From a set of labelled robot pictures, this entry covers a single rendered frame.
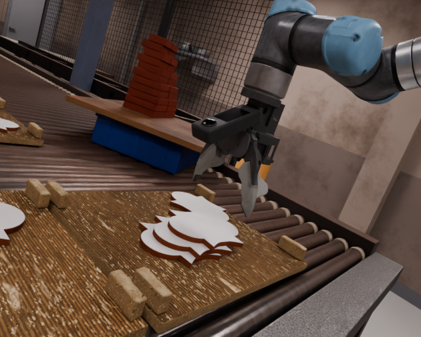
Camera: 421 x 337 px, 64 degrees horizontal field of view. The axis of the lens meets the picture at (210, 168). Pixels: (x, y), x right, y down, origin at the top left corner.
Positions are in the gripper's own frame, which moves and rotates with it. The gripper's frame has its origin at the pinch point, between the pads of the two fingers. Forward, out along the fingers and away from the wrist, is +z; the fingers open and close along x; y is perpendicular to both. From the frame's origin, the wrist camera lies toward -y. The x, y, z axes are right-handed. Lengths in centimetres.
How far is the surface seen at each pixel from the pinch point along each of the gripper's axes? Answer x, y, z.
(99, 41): 177, 50, -24
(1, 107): 78, -18, 8
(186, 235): -2.7, -6.7, 5.7
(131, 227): 5.6, -11.7, 8.5
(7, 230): 4.8, -31.0, 7.8
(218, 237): -4.1, -0.3, 5.5
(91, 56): 176, 47, -13
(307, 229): 3.8, 48.3, 10.5
